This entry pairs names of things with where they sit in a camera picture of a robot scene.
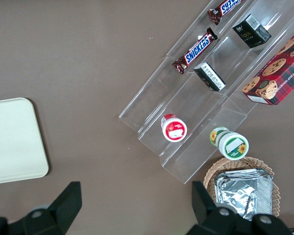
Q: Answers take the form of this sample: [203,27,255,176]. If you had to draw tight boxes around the silver foil tray stack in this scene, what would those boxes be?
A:
[214,168,274,221]

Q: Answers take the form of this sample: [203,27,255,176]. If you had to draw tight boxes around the black box gold print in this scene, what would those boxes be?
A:
[232,14,272,49]

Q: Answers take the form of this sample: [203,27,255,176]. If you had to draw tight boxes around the black box white label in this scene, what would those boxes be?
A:
[193,62,227,93]

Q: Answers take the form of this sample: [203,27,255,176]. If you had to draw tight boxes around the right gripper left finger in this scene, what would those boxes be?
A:
[0,181,83,235]

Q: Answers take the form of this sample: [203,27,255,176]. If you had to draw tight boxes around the cream plastic serving tray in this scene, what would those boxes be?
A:
[0,97,49,186]

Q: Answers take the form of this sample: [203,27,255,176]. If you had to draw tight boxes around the red lid yogurt cup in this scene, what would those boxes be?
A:
[160,113,188,142]

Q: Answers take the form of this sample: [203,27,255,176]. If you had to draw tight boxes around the green lid sunflower cup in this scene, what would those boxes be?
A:
[209,126,249,160]

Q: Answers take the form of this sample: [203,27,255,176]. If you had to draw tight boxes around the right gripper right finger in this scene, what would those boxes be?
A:
[186,180,293,235]

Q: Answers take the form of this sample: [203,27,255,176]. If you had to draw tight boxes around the light wicker basket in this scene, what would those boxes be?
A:
[203,156,281,218]

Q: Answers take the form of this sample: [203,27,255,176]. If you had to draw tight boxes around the Snickers chocolate bar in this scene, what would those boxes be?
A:
[208,0,245,25]
[171,27,218,75]

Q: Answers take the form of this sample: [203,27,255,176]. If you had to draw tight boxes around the clear acrylic stepped stand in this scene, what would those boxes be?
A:
[119,0,294,185]

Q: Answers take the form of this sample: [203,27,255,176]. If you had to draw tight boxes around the red tartan cookie box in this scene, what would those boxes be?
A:
[242,25,294,106]

